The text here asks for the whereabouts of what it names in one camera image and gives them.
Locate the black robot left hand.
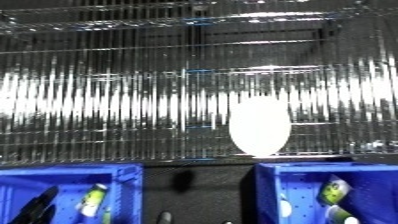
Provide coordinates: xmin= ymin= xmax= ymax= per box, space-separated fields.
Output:
xmin=7 ymin=184 xmax=61 ymax=224

